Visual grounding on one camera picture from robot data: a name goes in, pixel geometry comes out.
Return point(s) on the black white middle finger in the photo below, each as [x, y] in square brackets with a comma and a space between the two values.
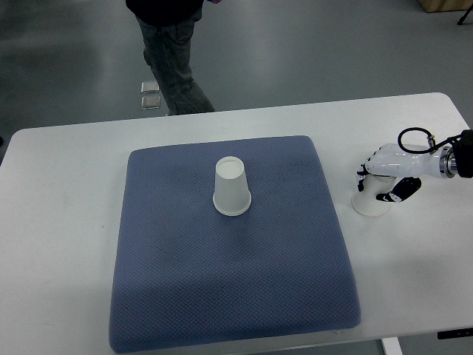
[362, 168]

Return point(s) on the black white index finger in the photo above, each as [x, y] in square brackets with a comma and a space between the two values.
[361, 176]

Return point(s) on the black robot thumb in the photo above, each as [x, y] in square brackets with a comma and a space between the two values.
[402, 190]

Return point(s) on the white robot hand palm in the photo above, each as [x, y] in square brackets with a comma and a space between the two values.
[391, 161]

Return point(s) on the white paper cup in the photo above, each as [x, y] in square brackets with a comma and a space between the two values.
[365, 202]
[231, 193]

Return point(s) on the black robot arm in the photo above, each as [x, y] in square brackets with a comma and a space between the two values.
[455, 152]

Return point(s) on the white paper cup on mat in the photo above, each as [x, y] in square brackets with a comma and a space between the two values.
[231, 193]

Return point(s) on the black desk control panel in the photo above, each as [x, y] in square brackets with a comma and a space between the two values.
[455, 334]

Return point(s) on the black tripod leg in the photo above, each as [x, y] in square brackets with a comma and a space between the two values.
[464, 16]

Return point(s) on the cardboard box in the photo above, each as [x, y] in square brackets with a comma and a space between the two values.
[434, 6]

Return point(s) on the white table leg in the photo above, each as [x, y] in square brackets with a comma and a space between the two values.
[391, 346]

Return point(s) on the blue textured cushion mat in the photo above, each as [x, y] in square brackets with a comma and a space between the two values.
[186, 274]

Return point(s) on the lower metal floor plate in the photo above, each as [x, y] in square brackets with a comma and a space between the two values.
[150, 102]

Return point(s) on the metal floor plate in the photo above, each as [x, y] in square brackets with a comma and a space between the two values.
[149, 87]
[150, 102]

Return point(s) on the upper metal floor plate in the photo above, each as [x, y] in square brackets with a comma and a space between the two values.
[149, 87]

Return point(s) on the person in grey jeans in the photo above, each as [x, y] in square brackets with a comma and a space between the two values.
[167, 28]

